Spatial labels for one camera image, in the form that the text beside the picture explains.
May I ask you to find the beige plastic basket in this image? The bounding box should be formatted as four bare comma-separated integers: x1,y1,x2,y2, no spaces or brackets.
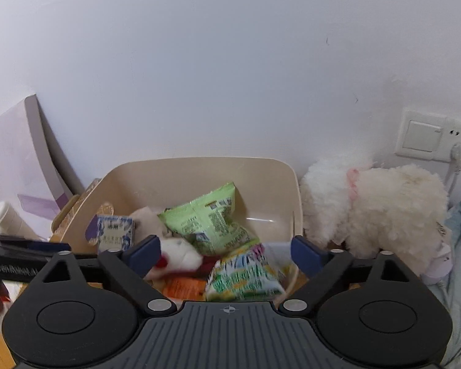
59,157,305,305

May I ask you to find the white wall socket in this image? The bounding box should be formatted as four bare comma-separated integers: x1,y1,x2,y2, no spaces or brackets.
444,120,461,155

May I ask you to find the orange plastic bottle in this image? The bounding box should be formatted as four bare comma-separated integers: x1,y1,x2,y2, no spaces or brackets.
162,277,209,303

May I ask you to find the white plastic bag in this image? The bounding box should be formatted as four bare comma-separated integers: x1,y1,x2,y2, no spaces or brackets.
3,281,32,301

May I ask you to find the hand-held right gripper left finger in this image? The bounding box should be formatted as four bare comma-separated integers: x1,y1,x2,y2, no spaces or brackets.
30,234,177,318

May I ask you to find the purple and white box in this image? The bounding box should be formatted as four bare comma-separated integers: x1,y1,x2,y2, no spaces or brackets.
0,94,86,240

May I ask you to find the green striped snack packet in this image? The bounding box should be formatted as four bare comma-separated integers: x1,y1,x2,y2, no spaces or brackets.
205,243,287,303

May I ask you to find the white plug with cable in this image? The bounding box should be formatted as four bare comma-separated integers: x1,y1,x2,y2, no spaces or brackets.
443,143,461,201

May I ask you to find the large white plush toy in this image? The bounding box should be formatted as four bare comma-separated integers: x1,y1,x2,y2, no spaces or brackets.
300,157,452,277

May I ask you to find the white wall switch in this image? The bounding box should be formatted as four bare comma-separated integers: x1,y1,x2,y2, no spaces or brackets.
395,108,448,161

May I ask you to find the blue and white small box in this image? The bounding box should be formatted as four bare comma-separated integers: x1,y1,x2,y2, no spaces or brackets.
85,214,135,255

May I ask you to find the wooden desktop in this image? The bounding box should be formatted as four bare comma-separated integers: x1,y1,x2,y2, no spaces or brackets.
0,238,365,369

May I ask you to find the white charger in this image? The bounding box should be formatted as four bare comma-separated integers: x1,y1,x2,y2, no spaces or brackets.
422,237,455,286

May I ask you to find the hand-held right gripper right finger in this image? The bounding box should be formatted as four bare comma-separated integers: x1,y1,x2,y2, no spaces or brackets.
278,234,428,318

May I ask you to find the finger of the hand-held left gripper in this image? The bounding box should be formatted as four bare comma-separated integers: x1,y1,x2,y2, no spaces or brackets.
0,233,72,255

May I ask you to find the small white plush toy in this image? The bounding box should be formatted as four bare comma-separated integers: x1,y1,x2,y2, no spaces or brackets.
131,207,205,281

